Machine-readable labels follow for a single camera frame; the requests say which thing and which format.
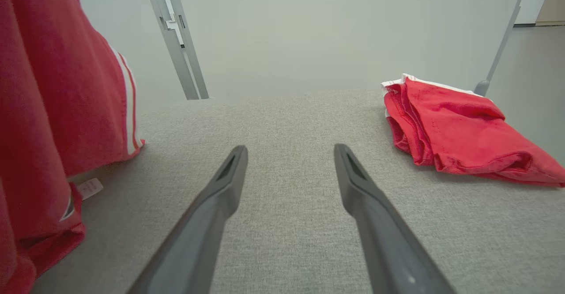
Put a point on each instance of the red shorts white hem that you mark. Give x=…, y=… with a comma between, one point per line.
x=463, y=135

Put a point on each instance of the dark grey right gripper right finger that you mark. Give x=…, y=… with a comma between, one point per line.
x=384, y=245

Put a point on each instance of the red basketball jersey white stripes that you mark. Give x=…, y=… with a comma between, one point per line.
x=53, y=108

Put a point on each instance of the grey metal partition post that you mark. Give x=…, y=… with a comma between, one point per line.
x=181, y=64
x=194, y=64

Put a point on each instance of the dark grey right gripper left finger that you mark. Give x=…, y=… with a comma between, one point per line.
x=194, y=241

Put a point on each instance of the thin grey post with foot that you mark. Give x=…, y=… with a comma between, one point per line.
x=482, y=88

